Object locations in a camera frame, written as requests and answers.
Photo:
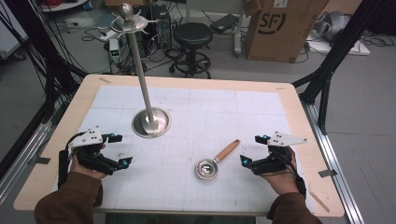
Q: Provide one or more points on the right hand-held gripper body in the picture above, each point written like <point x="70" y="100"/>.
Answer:
<point x="281" y="140"/>

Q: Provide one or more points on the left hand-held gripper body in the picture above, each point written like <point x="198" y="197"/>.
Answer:
<point x="85" y="138"/>

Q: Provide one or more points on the steel utensil rack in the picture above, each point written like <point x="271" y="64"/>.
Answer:
<point x="146" y="93"/>

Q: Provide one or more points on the person's left hand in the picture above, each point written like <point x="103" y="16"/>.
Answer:
<point x="82" y="171"/>

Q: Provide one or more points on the person's right hand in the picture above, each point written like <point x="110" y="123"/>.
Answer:
<point x="281" y="183"/>

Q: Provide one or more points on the grey tape piece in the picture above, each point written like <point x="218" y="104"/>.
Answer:
<point x="42" y="160"/>
<point x="327" y="173"/>

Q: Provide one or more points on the white grid mat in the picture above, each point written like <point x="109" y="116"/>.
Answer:
<point x="193" y="193"/>

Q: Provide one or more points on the white power supply unit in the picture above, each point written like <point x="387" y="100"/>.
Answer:
<point x="114" y="49"/>

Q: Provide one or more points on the large cardboard box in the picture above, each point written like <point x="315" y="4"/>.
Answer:
<point x="280" y="34"/>

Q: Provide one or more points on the black computer tower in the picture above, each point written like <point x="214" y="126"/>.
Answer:
<point x="162" y="26"/>

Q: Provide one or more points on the flat black device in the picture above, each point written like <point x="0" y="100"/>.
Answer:
<point x="224" y="23"/>

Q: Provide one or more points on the black round stool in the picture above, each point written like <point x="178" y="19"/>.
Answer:
<point x="193" y="35"/>

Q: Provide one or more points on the silver grey bundle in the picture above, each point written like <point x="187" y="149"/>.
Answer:
<point x="331" y="25"/>

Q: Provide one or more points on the aluminium rail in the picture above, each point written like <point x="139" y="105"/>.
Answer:
<point x="21" y="161"/>
<point x="333" y="161"/>

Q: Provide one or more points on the black metal frame strut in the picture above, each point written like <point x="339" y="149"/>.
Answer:
<point x="336" y="56"/>

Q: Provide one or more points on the white stand post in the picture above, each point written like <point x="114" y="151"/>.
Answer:
<point x="238" y="31"/>

